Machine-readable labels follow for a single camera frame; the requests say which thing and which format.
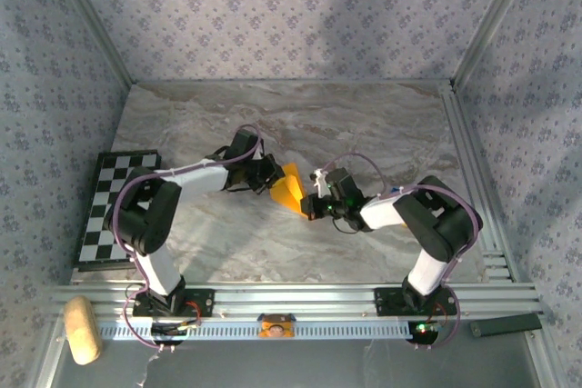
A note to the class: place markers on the thin aluminium edge strip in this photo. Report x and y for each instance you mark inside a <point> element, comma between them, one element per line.
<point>291,82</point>

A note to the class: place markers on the small black circuit board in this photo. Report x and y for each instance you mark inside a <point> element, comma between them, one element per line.
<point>166,329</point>
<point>423,331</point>

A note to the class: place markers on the black flat bar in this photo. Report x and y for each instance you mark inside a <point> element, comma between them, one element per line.
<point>504,325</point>

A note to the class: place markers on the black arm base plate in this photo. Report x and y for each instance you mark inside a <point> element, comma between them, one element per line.
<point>386,301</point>
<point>200,304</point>

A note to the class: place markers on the wide aluminium mounting rail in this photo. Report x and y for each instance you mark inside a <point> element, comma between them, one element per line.
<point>295,299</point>

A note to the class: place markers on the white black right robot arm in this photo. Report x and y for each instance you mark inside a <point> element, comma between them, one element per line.
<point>429,270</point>

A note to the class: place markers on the orange cloth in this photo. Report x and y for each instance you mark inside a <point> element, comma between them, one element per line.
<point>288,192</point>

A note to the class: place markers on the aluminium frame rail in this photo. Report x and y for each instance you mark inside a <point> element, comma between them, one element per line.
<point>47,361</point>
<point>548,361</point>

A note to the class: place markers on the aluminium frame post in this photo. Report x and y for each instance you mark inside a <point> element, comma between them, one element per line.
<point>495,15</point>

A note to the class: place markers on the black white chessboard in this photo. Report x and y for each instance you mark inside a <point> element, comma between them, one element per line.
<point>123,162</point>

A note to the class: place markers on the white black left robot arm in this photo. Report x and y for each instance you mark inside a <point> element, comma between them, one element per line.
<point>157,270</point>

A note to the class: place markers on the aluminium side rail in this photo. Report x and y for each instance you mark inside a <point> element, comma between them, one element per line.
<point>461,133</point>

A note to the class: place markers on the tan sponge block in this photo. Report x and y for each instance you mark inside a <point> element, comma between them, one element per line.
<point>82,329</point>

